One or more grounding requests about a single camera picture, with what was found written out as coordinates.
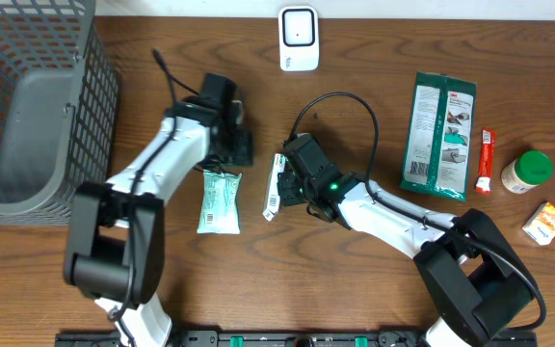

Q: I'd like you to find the white green carton box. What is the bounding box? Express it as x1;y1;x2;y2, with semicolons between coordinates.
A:
263;153;286;222

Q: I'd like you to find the light teal wipes packet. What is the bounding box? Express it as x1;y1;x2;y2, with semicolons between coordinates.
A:
197;171;242;234

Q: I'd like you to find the green white package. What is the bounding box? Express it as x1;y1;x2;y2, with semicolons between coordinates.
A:
400;71;477;201

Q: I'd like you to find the orange red stick sachet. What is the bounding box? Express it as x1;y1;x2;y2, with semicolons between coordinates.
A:
475;128;496;195

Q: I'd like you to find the green lid jar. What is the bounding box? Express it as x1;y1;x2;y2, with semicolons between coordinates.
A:
501;150;553;194

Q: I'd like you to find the orange small box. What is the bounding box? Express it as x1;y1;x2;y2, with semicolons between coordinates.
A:
522;202;555;246

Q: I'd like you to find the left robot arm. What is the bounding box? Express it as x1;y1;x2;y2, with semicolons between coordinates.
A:
55;73;253;346

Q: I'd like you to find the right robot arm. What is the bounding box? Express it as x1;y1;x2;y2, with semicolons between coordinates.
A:
277;134;539;346

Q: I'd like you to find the white barcode scanner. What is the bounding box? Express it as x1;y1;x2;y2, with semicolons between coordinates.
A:
277;6;320;72

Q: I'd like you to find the grey plastic mesh basket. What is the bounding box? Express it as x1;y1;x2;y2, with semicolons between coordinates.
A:
0;0;120;226

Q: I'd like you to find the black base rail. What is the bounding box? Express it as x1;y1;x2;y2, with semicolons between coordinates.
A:
54;331;539;347

